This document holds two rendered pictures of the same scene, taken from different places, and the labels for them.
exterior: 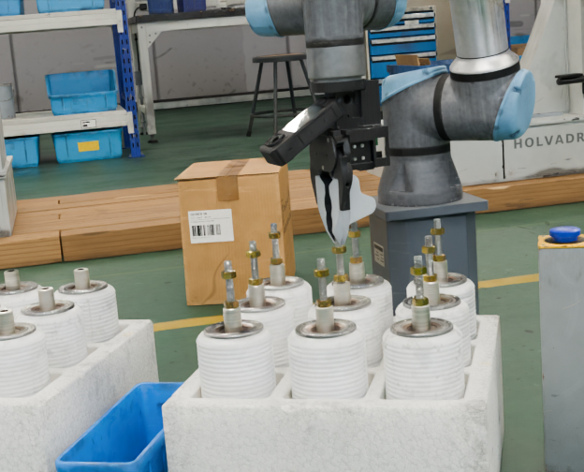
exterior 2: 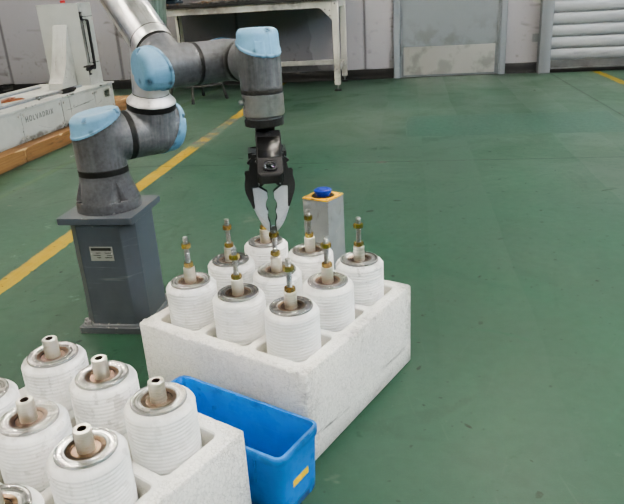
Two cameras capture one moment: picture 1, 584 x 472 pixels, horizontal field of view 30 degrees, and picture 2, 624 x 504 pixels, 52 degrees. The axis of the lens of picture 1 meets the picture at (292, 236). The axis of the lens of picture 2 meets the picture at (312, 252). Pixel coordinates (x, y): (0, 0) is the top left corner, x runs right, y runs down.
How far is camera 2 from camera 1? 1.35 m
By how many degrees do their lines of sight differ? 67
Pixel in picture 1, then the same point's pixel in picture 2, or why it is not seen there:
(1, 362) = (192, 420)
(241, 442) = (338, 370)
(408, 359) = (376, 276)
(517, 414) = not seen: hidden behind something
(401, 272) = (134, 258)
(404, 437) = (390, 319)
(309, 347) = (346, 292)
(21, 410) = (232, 444)
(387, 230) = (120, 232)
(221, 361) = (313, 327)
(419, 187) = (130, 196)
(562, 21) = not seen: outside the picture
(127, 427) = not seen: hidden behind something
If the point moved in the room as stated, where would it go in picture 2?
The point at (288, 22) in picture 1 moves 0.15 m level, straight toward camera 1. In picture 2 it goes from (186, 78) to (265, 76)
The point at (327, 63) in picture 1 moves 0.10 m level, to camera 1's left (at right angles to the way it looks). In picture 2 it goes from (278, 105) to (254, 115)
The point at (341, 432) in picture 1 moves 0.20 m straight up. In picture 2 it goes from (372, 333) to (369, 233)
